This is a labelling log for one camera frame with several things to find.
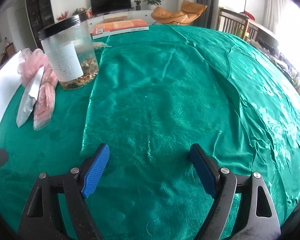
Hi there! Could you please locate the white pouch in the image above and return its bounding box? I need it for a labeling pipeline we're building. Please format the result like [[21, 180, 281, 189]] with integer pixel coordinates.
[[16, 67, 44, 127]]

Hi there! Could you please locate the pink bag bundle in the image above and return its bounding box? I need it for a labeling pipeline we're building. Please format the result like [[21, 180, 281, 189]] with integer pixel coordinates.
[[33, 64, 58, 131]]

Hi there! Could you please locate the pink mesh bath pouf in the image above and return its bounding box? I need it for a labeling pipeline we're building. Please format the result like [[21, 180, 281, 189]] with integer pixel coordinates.
[[17, 48, 49, 87]]

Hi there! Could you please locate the white cardboard box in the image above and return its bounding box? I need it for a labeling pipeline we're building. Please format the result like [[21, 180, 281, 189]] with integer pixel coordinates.
[[0, 50, 24, 123]]

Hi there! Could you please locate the clear jar black lid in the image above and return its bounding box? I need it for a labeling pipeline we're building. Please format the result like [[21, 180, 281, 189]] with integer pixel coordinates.
[[38, 12, 99, 90]]

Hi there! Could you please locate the red flower vase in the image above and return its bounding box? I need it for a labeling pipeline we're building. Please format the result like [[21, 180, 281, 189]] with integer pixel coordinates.
[[56, 11, 69, 22]]

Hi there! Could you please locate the orange book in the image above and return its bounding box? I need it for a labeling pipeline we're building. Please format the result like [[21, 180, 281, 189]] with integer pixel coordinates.
[[92, 19, 149, 40]]

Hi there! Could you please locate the green satin tablecloth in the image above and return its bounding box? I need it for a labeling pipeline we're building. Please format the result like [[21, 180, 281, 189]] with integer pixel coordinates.
[[0, 25, 300, 239]]

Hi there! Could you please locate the small wooden bench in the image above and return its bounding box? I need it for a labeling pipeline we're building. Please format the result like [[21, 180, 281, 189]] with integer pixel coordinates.
[[102, 16, 128, 23]]

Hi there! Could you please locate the wooden crib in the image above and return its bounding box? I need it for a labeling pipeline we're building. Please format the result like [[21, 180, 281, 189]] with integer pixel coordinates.
[[217, 8, 279, 50]]

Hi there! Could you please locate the black television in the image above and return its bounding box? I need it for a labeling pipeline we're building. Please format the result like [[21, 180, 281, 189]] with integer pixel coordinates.
[[90, 0, 131, 15]]

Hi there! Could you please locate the green potted plant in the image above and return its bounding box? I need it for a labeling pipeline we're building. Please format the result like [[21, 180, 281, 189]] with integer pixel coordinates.
[[142, 0, 164, 10]]

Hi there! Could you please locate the orange lounge chair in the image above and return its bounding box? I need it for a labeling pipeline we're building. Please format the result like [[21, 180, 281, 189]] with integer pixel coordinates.
[[151, 1, 207, 25]]

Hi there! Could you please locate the grey curtain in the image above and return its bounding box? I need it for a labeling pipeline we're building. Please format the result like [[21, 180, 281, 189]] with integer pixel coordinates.
[[194, 0, 219, 29]]

